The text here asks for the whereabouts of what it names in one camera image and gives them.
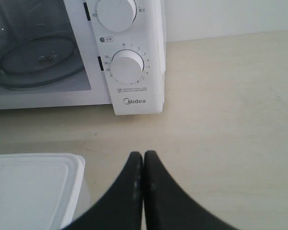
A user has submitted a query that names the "white Midea microwave oven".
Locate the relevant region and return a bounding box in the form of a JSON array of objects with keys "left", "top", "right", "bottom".
[{"left": 0, "top": 0, "right": 167, "bottom": 115}]

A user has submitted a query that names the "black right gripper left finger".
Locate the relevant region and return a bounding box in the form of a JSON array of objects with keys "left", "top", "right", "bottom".
[{"left": 66, "top": 152, "right": 143, "bottom": 230}]

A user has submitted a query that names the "white upper power knob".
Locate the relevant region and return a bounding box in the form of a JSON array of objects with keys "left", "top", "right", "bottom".
[{"left": 96, "top": 0, "right": 136, "bottom": 32}]

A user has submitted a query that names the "glass turntable plate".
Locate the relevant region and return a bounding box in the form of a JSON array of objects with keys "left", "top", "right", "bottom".
[{"left": 0, "top": 31, "right": 84, "bottom": 89}]

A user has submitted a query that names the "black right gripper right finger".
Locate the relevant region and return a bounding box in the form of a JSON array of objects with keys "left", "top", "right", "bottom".
[{"left": 143, "top": 150, "right": 235, "bottom": 230}]

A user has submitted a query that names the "white lower timer knob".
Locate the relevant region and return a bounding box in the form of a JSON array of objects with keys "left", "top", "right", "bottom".
[{"left": 110, "top": 49, "right": 144, "bottom": 84}]

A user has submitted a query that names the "white plastic food container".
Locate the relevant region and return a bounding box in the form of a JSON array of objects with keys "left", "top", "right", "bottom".
[{"left": 0, "top": 153, "right": 92, "bottom": 230}]

